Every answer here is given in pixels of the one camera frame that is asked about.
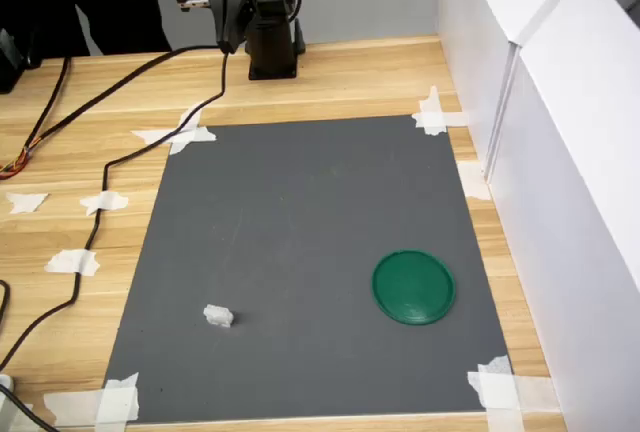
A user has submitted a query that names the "dark grey mat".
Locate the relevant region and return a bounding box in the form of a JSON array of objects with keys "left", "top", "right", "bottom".
[{"left": 102, "top": 114, "right": 516, "bottom": 426}]

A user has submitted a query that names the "black cable with coloured wires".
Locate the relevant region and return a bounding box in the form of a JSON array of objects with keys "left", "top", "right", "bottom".
[{"left": 0, "top": 55, "right": 72, "bottom": 182}]

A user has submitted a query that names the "white partition panel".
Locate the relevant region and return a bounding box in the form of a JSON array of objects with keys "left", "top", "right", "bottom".
[
  {"left": 434, "top": 0, "right": 586, "bottom": 178},
  {"left": 484, "top": 0, "right": 640, "bottom": 432}
]

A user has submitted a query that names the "round green lid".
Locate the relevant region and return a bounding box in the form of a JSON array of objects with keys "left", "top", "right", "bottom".
[{"left": 371, "top": 249, "right": 457, "bottom": 326}]

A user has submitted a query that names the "black base cable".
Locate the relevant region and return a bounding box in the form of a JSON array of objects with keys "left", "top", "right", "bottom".
[{"left": 29, "top": 44, "right": 224, "bottom": 148}]

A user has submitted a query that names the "black camera cable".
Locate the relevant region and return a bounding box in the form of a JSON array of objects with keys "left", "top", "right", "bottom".
[{"left": 0, "top": 49, "right": 229, "bottom": 371}]

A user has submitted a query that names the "small white plastic terminal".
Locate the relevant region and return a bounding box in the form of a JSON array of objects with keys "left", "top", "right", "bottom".
[{"left": 202, "top": 303, "right": 236, "bottom": 329}]

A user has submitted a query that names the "thin black cable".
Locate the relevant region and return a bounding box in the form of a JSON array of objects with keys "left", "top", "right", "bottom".
[
  {"left": 0, "top": 279, "right": 11, "bottom": 331},
  {"left": 0, "top": 384, "right": 59, "bottom": 432}
]

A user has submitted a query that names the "white masking tape piece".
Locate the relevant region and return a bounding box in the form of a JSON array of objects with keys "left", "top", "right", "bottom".
[
  {"left": 457, "top": 161, "right": 494, "bottom": 201},
  {"left": 44, "top": 249, "right": 100, "bottom": 277},
  {"left": 467, "top": 355, "right": 561, "bottom": 432},
  {"left": 130, "top": 109, "right": 217, "bottom": 156},
  {"left": 4, "top": 191, "right": 50, "bottom": 216},
  {"left": 79, "top": 190, "right": 130, "bottom": 217},
  {"left": 42, "top": 372, "right": 141, "bottom": 426},
  {"left": 412, "top": 85, "right": 469, "bottom": 137}
]

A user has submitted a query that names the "person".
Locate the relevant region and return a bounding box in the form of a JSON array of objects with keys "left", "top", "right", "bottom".
[{"left": 0, "top": 0, "right": 174, "bottom": 58}]

